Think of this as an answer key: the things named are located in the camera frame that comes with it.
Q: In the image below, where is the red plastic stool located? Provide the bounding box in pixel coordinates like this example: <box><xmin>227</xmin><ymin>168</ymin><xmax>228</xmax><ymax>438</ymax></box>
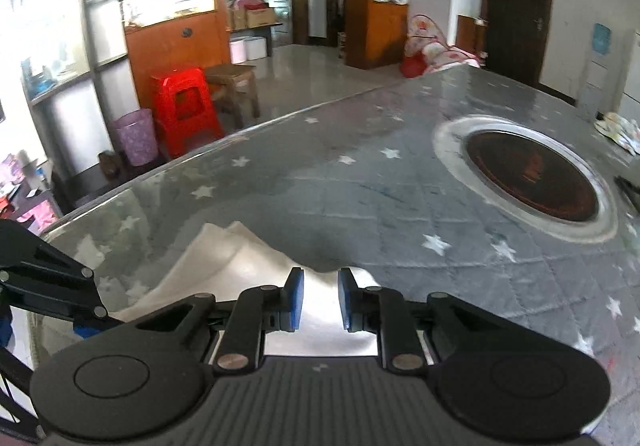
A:
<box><xmin>150</xmin><ymin>67</ymin><xmax>226</xmax><ymax>159</ymax></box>

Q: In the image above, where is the round built-in table stove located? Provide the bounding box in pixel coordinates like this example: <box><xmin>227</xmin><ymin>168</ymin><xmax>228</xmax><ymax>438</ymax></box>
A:
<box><xmin>432</xmin><ymin>115</ymin><xmax>621</xmax><ymax>245</ymax></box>

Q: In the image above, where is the grey star-print table cover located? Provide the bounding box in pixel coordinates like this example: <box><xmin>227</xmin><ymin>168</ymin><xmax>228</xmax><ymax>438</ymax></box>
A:
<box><xmin>30</xmin><ymin>63</ymin><xmax>640</xmax><ymax>446</ymax></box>

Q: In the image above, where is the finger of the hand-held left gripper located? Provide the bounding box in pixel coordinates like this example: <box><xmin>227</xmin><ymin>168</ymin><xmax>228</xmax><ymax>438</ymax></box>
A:
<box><xmin>0</xmin><ymin>220</ymin><xmax>122</xmax><ymax>338</ymax></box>

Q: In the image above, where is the cardboard box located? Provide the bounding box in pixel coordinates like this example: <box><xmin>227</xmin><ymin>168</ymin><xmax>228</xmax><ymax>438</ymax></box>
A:
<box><xmin>245</xmin><ymin>6</ymin><xmax>278</xmax><ymax>29</ymax></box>

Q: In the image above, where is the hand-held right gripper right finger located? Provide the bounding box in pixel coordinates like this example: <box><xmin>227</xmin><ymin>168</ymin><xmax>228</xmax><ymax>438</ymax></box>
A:
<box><xmin>337</xmin><ymin>267</ymin><xmax>507</xmax><ymax>374</ymax></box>

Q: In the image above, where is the purple waste bin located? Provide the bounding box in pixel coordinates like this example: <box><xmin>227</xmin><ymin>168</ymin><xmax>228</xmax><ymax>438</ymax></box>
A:
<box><xmin>111</xmin><ymin>108</ymin><xmax>160</xmax><ymax>167</ymax></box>

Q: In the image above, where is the wood and glass display cabinet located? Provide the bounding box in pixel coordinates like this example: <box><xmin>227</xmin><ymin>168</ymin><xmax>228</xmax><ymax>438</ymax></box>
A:
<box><xmin>102</xmin><ymin>0</ymin><xmax>232</xmax><ymax>131</ymax></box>

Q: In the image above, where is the white water dispenser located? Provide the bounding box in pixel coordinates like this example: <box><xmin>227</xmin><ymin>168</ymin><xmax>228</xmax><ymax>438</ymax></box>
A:
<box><xmin>579</xmin><ymin>23</ymin><xmax>617</xmax><ymax>119</ymax></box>

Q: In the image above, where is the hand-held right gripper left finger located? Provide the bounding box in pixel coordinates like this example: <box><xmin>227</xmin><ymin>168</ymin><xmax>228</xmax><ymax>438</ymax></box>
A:
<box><xmin>134</xmin><ymin>267</ymin><xmax>306</xmax><ymax>375</ymax></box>

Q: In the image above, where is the crumpled patterned cloth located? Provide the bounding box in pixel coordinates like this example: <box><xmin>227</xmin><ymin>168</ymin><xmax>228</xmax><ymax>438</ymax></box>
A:
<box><xmin>595</xmin><ymin>112</ymin><xmax>640</xmax><ymax>157</ymax></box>

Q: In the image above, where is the brown wooden stool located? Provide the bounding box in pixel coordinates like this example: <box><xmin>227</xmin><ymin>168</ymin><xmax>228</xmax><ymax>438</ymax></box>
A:
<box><xmin>204</xmin><ymin>63</ymin><xmax>261</xmax><ymax>129</ymax></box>

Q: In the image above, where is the dark wooden door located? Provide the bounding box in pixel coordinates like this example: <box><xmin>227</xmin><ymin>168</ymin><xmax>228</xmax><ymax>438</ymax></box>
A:
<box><xmin>480</xmin><ymin>0</ymin><xmax>556</xmax><ymax>89</ymax></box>

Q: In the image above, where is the white cloth garment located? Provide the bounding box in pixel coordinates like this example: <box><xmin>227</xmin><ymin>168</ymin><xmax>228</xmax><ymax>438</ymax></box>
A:
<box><xmin>107</xmin><ymin>221</ymin><xmax>382</xmax><ymax>360</ymax></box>

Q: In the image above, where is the small wooden cabinet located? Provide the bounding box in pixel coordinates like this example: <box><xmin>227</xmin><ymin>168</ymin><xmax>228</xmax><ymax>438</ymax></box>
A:
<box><xmin>456</xmin><ymin>14</ymin><xmax>486</xmax><ymax>54</ymax></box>

